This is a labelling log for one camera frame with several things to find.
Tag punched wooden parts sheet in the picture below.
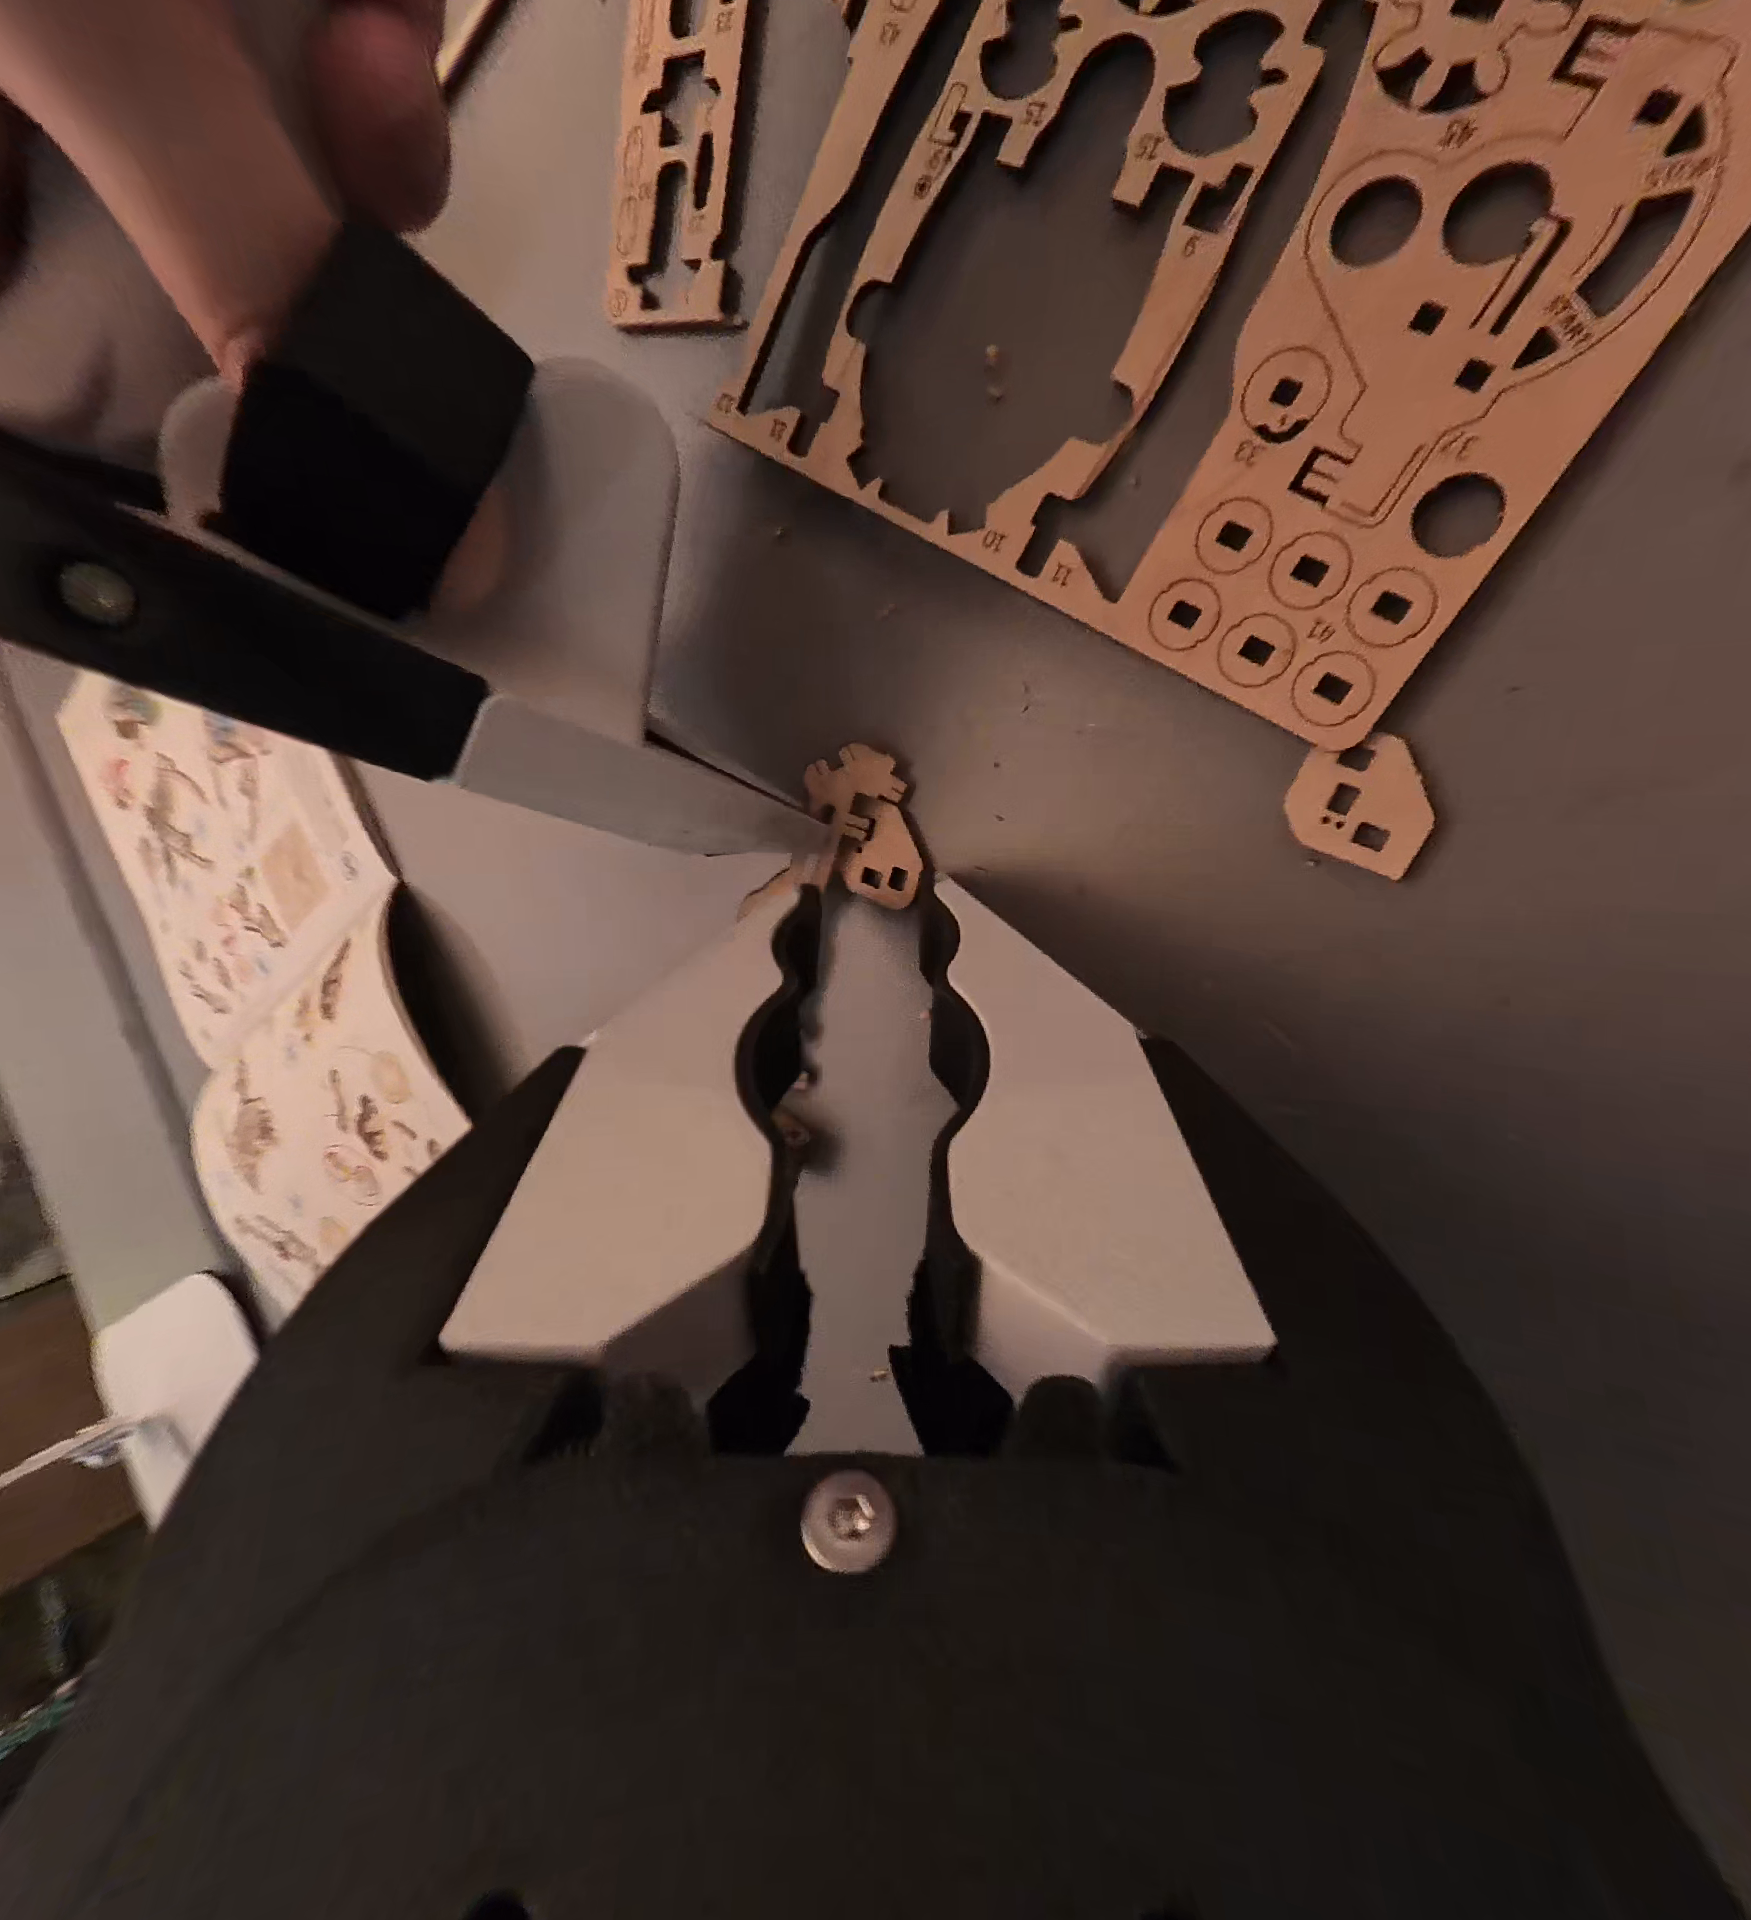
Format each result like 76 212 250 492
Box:
706 0 1751 753

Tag narrow wooden frame strip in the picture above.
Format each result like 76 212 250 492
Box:
606 0 750 333

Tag person's right hand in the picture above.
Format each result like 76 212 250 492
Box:
0 0 455 377

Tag illustrated instruction booklet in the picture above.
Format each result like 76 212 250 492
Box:
56 676 475 1322

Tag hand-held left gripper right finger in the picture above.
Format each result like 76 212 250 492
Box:
893 880 1281 1429

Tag small shield-shaped wooden piece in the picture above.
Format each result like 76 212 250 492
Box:
837 808 926 913
1285 732 1435 881

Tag notched wooden part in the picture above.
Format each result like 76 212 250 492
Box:
741 738 913 920

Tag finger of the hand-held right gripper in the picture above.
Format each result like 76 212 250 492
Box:
444 698 836 860

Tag white cardboard box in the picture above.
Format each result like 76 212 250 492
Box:
92 1273 274 1517

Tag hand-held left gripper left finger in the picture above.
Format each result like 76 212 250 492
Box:
438 881 829 1448

